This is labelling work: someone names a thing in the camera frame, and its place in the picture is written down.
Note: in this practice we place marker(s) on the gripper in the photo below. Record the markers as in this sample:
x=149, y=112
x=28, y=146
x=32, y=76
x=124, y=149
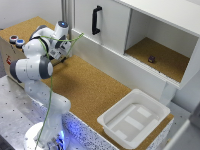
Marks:
x=56, y=50

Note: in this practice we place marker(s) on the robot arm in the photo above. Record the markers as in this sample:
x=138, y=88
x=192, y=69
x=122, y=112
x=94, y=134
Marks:
x=33, y=68

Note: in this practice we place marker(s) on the blue button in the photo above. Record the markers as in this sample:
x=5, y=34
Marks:
x=20, y=42

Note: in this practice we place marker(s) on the red button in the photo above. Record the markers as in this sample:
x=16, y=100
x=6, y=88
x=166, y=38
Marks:
x=13, y=38

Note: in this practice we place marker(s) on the white sliding door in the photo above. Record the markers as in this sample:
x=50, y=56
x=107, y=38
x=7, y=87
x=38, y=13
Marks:
x=113, y=23

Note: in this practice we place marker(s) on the purple block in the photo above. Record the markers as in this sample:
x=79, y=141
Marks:
x=151, y=59

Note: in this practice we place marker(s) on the white plastic box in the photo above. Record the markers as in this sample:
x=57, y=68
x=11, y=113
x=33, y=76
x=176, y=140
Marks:
x=133, y=121

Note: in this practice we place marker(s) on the white cabinet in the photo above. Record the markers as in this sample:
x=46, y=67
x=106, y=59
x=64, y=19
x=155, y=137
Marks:
x=166, y=13

